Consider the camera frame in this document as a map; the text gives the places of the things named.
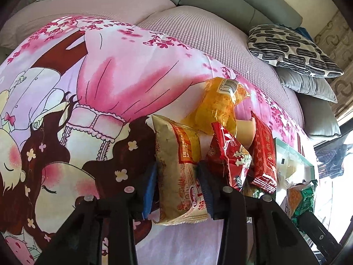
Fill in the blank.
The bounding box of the dark green biscuit pack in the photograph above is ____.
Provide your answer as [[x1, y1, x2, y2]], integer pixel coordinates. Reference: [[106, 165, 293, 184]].
[[291, 180, 318, 227]]

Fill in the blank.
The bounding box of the red patterned flat pack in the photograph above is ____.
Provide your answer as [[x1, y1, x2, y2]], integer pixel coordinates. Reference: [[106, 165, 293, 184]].
[[248, 111, 277, 194]]

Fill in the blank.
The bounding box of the clear bag white pastry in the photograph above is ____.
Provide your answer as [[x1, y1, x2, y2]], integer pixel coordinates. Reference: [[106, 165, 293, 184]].
[[276, 150, 298, 189]]

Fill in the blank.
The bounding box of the beige brown snack pack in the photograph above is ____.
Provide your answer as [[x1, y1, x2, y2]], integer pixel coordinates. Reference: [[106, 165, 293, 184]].
[[152, 115, 209, 225]]

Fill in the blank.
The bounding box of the red nice snack pack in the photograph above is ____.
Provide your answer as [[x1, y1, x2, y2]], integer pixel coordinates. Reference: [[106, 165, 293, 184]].
[[206, 122, 252, 191]]

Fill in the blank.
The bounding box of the cream calligraphy snack pack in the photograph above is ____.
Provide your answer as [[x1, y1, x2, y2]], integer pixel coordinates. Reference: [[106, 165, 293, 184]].
[[281, 182, 311, 218]]

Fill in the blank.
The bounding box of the clear green biscuit pack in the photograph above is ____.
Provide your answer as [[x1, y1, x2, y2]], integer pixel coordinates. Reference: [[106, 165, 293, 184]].
[[242, 181, 261, 199]]

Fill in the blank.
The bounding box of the teal white cardboard tray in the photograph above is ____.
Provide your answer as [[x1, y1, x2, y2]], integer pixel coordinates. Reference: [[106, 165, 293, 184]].
[[274, 138, 318, 215]]

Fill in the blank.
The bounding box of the jelly cup pink lid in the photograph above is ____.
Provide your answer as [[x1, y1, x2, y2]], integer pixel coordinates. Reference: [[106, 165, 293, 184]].
[[236, 117, 256, 149]]

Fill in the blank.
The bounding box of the yellow orange snack pack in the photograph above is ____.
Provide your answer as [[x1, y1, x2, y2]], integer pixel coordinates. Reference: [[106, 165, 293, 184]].
[[182, 77, 250, 135]]

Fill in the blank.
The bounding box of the cartoon print pink cloth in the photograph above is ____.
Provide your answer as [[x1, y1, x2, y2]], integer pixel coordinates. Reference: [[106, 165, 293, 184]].
[[1, 16, 314, 264]]

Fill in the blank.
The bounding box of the black white patterned pillow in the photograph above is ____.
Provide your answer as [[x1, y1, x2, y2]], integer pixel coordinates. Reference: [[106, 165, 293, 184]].
[[248, 24, 344, 78]]

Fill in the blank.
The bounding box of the pink textured sofa cover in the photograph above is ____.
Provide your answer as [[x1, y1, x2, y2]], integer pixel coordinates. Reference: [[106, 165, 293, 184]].
[[1, 0, 304, 127]]

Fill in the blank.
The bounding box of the patterned beige curtain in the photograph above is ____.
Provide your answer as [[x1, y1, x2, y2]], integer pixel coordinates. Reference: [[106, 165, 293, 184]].
[[315, 11, 352, 120]]

